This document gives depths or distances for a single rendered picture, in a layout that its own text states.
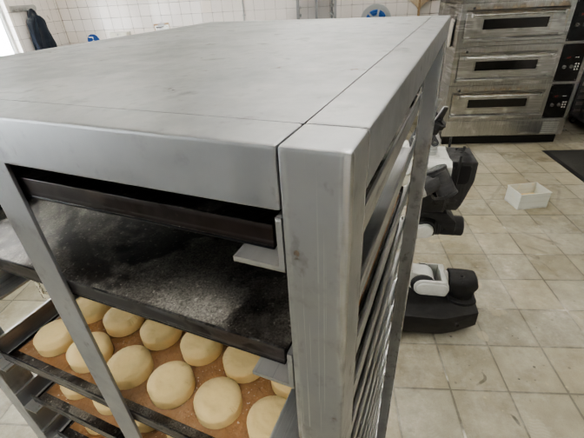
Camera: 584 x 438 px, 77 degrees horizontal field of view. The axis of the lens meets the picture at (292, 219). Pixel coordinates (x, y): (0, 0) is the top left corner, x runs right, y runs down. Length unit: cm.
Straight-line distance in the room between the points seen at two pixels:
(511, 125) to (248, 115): 549
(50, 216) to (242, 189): 35
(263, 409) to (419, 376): 197
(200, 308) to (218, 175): 15
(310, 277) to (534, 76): 537
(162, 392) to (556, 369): 241
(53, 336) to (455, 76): 499
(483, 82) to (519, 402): 385
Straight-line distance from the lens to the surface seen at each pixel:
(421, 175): 80
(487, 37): 521
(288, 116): 18
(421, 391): 230
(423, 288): 242
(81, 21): 685
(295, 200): 15
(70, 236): 43
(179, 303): 30
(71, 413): 63
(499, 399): 241
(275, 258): 18
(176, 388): 45
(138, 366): 49
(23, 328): 63
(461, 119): 537
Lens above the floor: 187
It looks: 32 degrees down
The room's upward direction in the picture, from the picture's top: 3 degrees counter-clockwise
